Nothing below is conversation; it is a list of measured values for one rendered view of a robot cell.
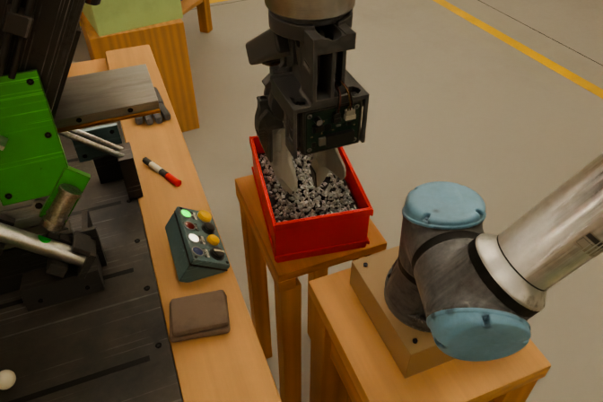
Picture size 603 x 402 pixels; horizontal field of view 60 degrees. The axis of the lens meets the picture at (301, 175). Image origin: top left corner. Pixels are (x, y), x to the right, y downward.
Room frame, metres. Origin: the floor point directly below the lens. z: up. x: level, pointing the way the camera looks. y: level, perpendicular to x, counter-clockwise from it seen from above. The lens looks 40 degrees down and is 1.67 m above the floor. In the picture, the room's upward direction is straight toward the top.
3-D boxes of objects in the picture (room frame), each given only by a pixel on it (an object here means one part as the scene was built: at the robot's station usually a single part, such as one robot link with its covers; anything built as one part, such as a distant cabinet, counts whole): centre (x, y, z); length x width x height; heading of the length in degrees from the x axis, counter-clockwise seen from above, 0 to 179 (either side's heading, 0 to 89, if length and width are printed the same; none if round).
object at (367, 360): (0.56, -0.22, 0.83); 0.32 x 0.32 x 0.04; 22
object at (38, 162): (0.71, 0.47, 1.17); 0.13 x 0.12 x 0.20; 21
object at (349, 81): (0.42, -0.01, 1.43); 0.09 x 0.08 x 0.12; 21
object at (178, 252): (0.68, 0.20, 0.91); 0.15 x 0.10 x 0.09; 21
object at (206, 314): (0.52, 0.18, 0.91); 0.10 x 0.08 x 0.03; 101
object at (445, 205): (0.55, -0.21, 1.09); 0.13 x 0.12 x 0.14; 4
